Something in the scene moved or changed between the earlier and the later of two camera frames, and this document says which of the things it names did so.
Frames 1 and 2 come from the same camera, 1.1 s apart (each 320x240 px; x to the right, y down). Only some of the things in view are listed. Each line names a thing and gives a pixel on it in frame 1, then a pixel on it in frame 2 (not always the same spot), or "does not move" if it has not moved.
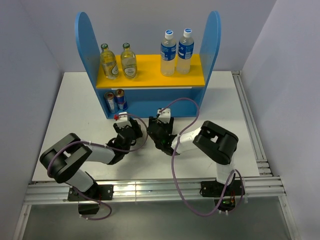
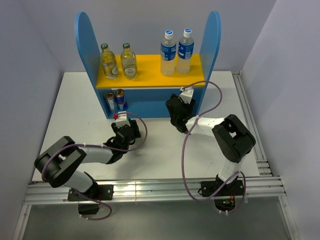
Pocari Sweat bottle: (186, 47) does not move
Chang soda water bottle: (129, 62) does not move
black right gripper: (170, 126) → (189, 107)
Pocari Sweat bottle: (168, 54) does not move
